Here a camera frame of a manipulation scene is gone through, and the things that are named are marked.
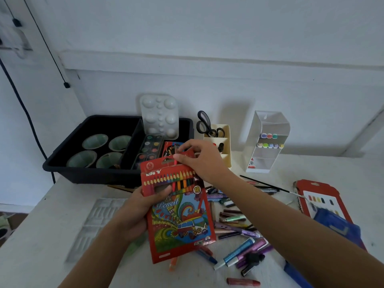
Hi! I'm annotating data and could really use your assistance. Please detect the red paint set package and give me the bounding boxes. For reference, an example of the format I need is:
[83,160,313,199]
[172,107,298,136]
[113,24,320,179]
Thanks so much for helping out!
[293,179,354,225]

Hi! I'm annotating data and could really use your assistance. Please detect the green marker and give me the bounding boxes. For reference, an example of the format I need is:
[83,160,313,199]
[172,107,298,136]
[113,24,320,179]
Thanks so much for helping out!
[124,234,148,257]

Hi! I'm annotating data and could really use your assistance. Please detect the person's right hand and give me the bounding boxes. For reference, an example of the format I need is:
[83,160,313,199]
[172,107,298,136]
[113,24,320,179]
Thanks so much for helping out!
[173,139,238,190]

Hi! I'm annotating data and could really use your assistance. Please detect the person's left hand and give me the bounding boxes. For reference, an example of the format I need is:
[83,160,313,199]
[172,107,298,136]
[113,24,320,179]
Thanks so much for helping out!
[110,185,173,246]

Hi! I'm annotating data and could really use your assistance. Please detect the cream desk organizer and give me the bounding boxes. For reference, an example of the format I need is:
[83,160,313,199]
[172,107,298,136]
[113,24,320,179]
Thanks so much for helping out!
[203,124,232,168]

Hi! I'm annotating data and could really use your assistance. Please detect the black scissors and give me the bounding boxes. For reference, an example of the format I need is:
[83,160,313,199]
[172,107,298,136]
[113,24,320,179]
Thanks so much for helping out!
[196,110,225,138]

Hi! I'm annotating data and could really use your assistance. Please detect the red crayon tube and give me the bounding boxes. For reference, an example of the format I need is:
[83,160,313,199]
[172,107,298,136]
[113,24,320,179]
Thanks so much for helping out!
[226,277,261,287]

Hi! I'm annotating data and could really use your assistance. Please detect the person's right forearm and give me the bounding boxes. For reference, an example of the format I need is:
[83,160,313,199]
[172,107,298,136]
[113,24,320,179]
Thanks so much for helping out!
[210,173,384,288]

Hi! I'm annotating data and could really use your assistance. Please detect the green paint cup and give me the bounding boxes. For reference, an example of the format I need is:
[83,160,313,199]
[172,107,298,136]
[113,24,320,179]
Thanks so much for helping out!
[82,134,109,150]
[95,152,123,170]
[66,150,98,168]
[108,135,132,152]

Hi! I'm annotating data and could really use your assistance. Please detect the person's left forearm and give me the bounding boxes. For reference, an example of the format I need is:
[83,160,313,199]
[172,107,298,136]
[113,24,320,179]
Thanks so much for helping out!
[58,219,134,288]

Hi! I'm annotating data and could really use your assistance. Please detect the thick dark cable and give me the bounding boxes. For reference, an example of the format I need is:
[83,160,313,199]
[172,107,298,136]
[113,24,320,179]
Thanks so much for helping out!
[0,57,57,185]

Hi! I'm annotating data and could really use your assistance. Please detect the clear acrylic marker holder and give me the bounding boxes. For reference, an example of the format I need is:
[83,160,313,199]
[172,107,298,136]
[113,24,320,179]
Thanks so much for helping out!
[242,110,291,174]

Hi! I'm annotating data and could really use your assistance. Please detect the red coloured pencil box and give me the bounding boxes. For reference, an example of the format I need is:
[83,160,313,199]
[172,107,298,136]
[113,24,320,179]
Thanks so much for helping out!
[139,148,217,264]

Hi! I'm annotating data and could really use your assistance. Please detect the blue flat folder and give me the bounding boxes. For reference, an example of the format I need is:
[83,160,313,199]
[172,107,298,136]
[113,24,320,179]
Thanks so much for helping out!
[283,261,314,288]

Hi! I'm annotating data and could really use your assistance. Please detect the thin black cable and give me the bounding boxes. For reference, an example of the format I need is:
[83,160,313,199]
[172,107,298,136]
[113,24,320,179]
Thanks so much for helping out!
[22,0,71,89]
[1,0,23,28]

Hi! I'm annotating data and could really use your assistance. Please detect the pile of pens and tubes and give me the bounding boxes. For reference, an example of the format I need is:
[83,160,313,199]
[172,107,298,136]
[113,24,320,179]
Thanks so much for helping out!
[196,177,281,278]

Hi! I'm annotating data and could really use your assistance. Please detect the white plastic paint palette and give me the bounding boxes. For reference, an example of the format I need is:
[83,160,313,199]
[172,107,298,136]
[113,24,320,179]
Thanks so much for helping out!
[139,94,179,141]

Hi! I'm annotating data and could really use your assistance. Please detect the black plastic bin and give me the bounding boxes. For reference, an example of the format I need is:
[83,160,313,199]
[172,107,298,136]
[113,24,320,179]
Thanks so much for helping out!
[43,115,195,187]

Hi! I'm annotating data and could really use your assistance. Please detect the blue zip pouch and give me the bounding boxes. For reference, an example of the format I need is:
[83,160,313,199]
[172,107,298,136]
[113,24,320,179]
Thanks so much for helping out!
[312,208,368,251]

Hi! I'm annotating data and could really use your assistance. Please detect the small red black pencil pack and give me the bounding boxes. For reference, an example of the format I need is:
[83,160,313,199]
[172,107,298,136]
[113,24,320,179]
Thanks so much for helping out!
[161,141,185,158]

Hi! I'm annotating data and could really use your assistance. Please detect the thin black paintbrush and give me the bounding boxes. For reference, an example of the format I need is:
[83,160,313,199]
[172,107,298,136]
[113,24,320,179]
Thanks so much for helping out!
[239,175,312,204]

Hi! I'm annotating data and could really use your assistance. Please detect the brown wooden stick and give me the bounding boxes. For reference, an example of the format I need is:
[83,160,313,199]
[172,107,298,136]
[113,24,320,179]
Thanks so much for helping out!
[107,185,135,193]

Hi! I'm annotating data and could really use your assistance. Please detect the black watercolour paint set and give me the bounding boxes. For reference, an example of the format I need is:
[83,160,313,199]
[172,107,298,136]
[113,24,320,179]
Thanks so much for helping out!
[131,134,165,171]

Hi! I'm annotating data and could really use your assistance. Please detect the rows of pastel markers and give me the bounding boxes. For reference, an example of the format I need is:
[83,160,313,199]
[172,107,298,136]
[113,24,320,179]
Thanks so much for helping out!
[256,133,285,149]

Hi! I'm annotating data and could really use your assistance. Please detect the clear plastic insert tray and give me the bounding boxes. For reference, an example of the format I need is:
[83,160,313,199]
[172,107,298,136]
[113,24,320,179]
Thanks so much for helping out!
[65,198,129,264]

